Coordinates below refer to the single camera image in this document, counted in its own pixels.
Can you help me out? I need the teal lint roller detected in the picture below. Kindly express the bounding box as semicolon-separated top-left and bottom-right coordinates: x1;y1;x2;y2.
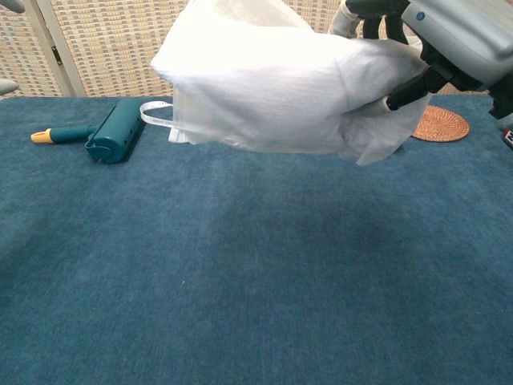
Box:
30;98;146;164

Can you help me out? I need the white cloth garment with straps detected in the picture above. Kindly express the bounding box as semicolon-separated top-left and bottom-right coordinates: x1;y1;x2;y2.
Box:
139;0;406;156

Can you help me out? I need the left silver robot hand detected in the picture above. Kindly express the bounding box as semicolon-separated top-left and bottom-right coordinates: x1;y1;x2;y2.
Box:
0;0;25;96

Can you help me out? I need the round woven rattan coaster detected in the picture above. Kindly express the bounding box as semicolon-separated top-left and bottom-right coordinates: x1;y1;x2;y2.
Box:
410;104;471;143

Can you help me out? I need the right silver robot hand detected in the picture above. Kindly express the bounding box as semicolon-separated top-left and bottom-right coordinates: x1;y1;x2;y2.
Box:
328;0;513;112

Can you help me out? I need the transparent plastic zip bag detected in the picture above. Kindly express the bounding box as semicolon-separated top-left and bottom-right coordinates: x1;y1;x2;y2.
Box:
168;0;434;168

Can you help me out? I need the woven folding screen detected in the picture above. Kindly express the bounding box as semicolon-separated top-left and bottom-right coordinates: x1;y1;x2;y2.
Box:
0;0;422;98

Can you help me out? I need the blue table cloth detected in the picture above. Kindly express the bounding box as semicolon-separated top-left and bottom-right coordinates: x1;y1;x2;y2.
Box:
0;95;513;385

